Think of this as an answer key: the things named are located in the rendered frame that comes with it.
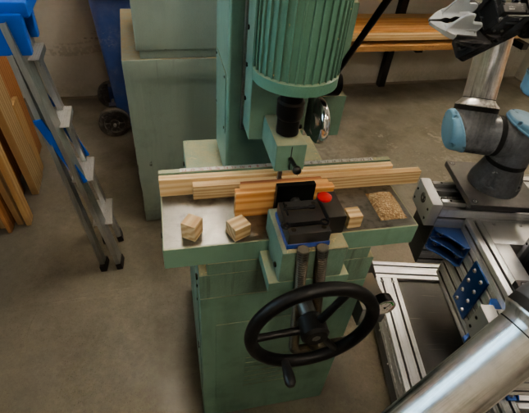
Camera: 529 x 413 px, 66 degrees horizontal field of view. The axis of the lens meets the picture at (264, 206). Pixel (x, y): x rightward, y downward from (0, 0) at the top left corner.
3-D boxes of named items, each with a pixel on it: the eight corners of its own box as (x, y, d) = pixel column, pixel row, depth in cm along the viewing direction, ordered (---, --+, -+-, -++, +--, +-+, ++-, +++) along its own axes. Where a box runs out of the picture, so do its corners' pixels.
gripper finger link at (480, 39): (454, 18, 73) (495, 19, 75) (448, 24, 75) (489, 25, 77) (459, 42, 73) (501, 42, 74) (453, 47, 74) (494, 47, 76)
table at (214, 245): (164, 306, 83) (161, 287, 79) (161, 206, 105) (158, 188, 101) (431, 271, 95) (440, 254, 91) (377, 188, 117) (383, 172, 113)
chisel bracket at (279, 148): (273, 177, 93) (276, 146, 88) (261, 143, 104) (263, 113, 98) (303, 175, 95) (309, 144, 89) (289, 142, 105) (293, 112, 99)
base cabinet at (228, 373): (202, 419, 146) (197, 301, 99) (189, 288, 188) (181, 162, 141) (321, 397, 156) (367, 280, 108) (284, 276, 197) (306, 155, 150)
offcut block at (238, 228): (240, 224, 93) (241, 214, 91) (250, 234, 91) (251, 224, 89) (225, 231, 91) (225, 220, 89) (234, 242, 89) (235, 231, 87)
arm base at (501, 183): (505, 170, 134) (520, 144, 127) (527, 200, 122) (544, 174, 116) (460, 167, 133) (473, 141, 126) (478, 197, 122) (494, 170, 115)
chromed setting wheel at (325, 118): (316, 154, 107) (324, 111, 99) (303, 129, 116) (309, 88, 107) (326, 153, 107) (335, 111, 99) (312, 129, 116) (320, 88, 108)
